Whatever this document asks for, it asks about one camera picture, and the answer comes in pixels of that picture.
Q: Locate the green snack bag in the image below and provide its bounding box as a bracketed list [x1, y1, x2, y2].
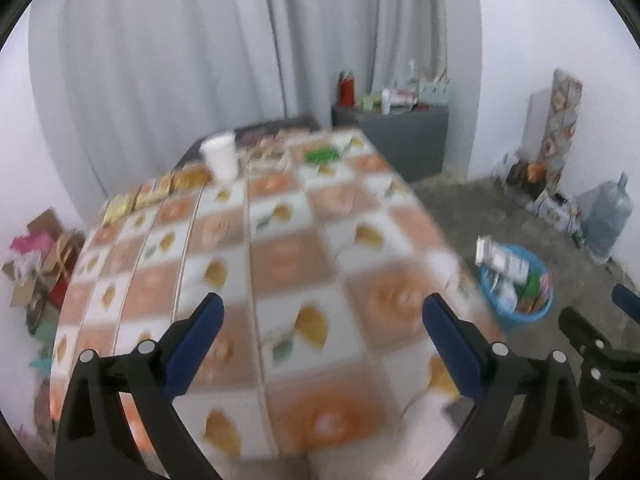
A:
[515, 271, 552, 314]

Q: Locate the grey black box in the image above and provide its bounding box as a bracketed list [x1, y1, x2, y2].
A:
[475, 236, 529, 284]

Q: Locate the blue trash basket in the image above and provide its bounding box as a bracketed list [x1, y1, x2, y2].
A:
[480, 244, 554, 333]

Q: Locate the blue water jug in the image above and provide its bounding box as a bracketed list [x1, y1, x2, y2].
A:
[584, 172, 634, 266]

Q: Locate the rolled patterned mat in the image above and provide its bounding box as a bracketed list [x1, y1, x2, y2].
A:
[538, 68, 582, 193]

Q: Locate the yellow sachet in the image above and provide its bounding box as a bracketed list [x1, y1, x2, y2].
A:
[102, 192, 136, 226]

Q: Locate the orange sachet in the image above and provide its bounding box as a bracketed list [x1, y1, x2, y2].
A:
[134, 176, 171, 210]

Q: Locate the grey cabinet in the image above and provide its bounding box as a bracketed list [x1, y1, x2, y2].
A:
[332, 105, 449, 183]

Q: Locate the gold sachet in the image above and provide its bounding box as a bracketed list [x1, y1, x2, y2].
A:
[171, 164, 212, 192]

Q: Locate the patterned tablecloth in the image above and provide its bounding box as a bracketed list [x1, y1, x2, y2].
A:
[50, 129, 500, 460]

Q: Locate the white paper cup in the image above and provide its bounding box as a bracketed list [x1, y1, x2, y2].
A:
[198, 131, 239, 182]

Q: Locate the small green wrapper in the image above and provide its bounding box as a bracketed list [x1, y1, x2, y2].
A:
[305, 146, 342, 165]

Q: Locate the red thermos bottle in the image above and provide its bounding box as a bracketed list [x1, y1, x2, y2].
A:
[337, 70, 356, 108]

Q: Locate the grey curtain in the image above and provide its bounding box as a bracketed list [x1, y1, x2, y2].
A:
[28, 0, 478, 219]

